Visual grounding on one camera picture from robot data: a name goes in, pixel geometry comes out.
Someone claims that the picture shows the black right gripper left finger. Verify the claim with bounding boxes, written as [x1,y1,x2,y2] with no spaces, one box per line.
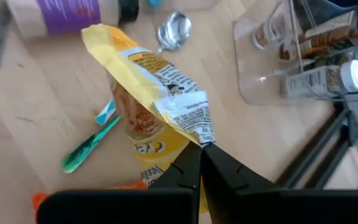
[149,141,202,224]

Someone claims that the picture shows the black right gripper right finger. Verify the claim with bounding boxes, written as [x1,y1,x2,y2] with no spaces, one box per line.
[201,142,281,224]

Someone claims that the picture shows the yellow ramen packet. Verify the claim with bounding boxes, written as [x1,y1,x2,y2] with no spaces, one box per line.
[81,24,217,215]

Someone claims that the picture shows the orange ramen packet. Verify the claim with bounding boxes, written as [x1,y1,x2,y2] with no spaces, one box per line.
[31,179,149,218]

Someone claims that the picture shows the tan lidded seasoning jar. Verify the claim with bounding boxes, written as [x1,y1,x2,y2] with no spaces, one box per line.
[252,18,291,50]

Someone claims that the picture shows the brown snack packet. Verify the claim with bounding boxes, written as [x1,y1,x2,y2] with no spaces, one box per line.
[278,9,358,60]

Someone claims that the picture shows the pink spice jar black lid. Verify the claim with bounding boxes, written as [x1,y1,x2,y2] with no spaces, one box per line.
[6,0,140,38]

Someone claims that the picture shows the black aluminium table frame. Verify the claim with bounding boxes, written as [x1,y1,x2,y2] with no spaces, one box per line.
[275,102,358,190]

